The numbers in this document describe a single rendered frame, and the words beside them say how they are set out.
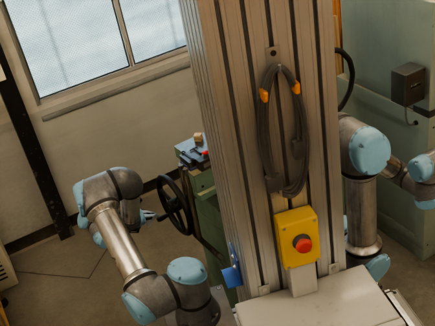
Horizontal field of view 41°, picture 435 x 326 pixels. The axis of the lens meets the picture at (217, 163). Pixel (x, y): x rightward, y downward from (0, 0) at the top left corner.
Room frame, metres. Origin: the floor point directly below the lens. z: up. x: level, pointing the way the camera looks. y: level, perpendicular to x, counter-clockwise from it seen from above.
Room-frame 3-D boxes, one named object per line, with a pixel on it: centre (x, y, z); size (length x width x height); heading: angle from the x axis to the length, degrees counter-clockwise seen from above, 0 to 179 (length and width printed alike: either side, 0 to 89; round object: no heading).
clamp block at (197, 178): (2.04, 0.08, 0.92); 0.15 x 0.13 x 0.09; 27
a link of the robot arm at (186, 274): (1.34, 0.17, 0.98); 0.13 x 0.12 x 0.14; 113
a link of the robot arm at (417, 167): (1.39, -0.62, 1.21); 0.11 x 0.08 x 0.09; 113
